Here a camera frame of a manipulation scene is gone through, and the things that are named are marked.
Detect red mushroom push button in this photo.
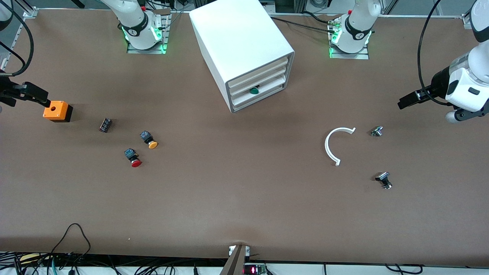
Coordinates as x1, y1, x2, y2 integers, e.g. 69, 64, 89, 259
124, 148, 142, 168

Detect white plastic drawer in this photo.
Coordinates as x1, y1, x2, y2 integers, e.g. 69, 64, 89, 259
232, 78, 287, 112
229, 66, 288, 103
228, 57, 288, 91

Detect yellow mushroom push button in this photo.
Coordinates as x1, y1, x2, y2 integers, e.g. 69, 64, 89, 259
140, 131, 158, 149

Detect white drawer cabinet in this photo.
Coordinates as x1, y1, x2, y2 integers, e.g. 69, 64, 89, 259
189, 0, 295, 114

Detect white curved plastic piece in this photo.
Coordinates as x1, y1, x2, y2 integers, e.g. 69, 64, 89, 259
325, 127, 356, 167

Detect orange button enclosure box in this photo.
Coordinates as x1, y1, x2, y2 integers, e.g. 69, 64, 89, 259
43, 100, 73, 123

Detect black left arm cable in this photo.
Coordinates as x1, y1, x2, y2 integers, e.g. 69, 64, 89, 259
417, 0, 451, 105

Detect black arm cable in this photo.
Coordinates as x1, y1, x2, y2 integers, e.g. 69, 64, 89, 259
0, 0, 35, 77
417, 0, 451, 105

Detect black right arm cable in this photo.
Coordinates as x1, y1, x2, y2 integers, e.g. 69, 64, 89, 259
0, 0, 35, 77

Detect aluminium frame profile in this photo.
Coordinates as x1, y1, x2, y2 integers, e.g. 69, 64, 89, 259
0, 7, 39, 73
461, 11, 478, 30

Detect aluminium arm base plate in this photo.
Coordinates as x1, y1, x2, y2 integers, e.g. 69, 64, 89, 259
126, 10, 170, 55
329, 17, 370, 60

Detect looped black cable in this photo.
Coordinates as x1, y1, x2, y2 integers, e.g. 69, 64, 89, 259
50, 223, 92, 260

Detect tangled black cables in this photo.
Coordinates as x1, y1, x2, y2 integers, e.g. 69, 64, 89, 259
0, 252, 230, 275

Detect brown camera mount bar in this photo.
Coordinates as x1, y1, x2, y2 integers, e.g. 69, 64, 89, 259
220, 244, 251, 275

